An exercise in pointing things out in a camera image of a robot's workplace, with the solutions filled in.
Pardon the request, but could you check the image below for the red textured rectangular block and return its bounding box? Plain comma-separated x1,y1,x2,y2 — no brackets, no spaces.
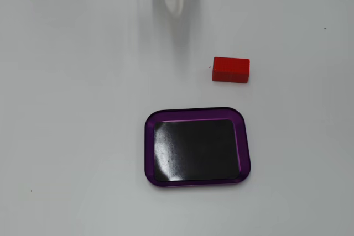
212,56,251,84

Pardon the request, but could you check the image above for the purple metal tray black base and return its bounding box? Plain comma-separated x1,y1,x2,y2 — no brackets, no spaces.
144,106,252,190

